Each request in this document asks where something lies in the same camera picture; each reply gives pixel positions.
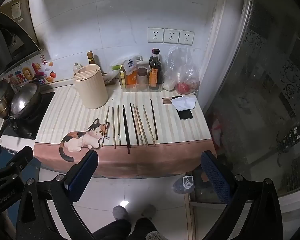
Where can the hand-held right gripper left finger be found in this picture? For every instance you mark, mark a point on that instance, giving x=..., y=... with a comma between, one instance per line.
x=82, y=173

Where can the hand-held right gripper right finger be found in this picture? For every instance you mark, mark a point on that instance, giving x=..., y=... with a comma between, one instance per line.
x=215, y=177

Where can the cream ribbed utensil holder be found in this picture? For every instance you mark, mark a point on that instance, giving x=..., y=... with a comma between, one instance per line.
x=91, y=90

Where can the clear plastic jug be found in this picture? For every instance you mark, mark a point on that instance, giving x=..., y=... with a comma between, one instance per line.
x=185, y=184

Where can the black cooktop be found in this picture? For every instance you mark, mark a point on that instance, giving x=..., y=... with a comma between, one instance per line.
x=37, y=122

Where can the steel pot with lid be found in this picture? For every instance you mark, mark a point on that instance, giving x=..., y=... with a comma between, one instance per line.
x=0, y=97

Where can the grey slipper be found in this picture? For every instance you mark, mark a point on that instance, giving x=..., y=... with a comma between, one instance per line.
x=149, y=210
x=120, y=212

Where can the steel wok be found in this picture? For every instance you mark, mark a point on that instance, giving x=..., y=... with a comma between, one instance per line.
x=25, y=100

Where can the row of light wooden chopsticks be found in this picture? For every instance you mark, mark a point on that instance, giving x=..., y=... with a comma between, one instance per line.
x=118, y=125

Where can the striped cat print tablecloth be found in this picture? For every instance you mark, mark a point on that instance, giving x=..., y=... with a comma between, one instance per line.
x=65, y=110

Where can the black smartphone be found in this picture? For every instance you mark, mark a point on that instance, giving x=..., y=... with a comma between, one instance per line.
x=185, y=115

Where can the dark brown chopstick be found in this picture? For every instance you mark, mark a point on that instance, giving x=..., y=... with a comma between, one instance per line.
x=134, y=123
x=154, y=120

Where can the white paper tissue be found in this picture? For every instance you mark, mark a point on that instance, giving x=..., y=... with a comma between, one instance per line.
x=184, y=103

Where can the small wooden board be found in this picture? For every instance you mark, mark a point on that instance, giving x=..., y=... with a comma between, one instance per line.
x=168, y=100

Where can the red tomato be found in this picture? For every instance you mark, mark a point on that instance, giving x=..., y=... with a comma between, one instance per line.
x=185, y=87

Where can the patterned glass door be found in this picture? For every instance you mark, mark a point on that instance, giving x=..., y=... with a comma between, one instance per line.
x=265, y=92

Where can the yellow seasoning box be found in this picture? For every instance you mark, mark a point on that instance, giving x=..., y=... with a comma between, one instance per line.
x=122, y=78

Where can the clear plastic organizer tray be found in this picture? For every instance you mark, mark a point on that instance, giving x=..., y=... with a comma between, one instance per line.
x=140, y=88

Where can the small white bottle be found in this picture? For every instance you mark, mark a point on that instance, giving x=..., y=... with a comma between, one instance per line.
x=76, y=67

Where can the jar with brown lid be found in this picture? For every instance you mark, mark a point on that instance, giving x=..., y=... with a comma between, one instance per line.
x=143, y=76

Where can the brown oil bottle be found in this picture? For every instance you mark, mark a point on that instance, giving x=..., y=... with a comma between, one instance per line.
x=91, y=58

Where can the black range hood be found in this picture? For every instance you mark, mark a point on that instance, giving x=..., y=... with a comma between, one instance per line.
x=12, y=32

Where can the dark soy sauce bottle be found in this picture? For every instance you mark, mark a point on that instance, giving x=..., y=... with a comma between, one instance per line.
x=155, y=72

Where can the clear plastic bag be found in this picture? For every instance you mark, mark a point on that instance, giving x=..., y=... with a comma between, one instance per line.
x=176, y=62

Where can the colourful fruit wall stickers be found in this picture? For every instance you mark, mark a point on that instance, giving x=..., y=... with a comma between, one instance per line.
x=27, y=73

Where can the white wall socket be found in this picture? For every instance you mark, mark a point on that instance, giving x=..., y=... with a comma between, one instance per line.
x=171, y=36
x=186, y=37
x=155, y=35

